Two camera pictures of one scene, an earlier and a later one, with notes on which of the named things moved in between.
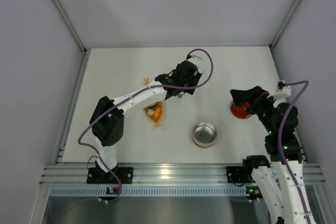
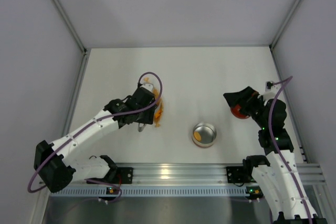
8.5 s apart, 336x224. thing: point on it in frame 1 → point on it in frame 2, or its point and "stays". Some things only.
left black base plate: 96,175 stays
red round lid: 240,112 stays
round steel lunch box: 204,135 stays
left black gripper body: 191,83 → 151,107
